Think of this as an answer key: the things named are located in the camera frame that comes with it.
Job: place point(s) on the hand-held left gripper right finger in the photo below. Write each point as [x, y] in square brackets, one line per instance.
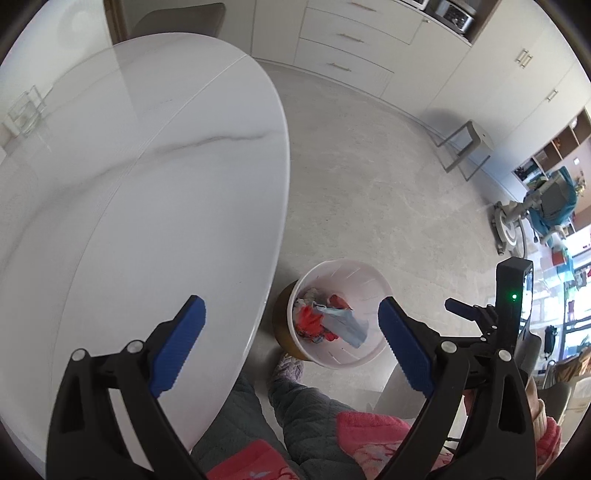
[406, 346]

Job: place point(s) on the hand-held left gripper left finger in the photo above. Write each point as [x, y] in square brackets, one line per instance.
[180, 346]

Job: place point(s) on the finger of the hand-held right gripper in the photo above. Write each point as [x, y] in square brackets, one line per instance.
[461, 308]

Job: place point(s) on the blue face mask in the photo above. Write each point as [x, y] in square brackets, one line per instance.
[346, 325]

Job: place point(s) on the white trash bin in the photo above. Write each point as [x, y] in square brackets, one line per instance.
[341, 281]

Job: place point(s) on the red paper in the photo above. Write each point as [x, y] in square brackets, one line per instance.
[309, 321]

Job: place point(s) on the person's right forearm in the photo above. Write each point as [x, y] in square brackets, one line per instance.
[542, 429]

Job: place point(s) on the pink robe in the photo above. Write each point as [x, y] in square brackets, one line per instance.
[369, 438]

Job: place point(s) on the exercise machine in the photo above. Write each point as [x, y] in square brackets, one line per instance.
[549, 198]

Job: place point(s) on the fluffy grey slipper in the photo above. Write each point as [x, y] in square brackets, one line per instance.
[286, 369]

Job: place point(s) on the person's grey quilted pants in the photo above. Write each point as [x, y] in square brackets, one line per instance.
[277, 415]

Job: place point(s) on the wooden shelf unit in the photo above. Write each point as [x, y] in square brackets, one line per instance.
[554, 152]

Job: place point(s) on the grey metal stool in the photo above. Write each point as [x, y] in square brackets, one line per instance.
[466, 147]

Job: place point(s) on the tall white cupboard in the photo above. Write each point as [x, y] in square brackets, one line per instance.
[508, 69]

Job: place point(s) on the white drawer cabinet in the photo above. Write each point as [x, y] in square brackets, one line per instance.
[351, 41]

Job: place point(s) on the silver toaster oven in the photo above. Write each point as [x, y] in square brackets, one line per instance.
[455, 14]

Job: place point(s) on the grey chair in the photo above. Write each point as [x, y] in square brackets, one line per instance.
[180, 21]

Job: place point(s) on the brown table pedestal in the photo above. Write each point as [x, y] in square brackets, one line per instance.
[282, 323]

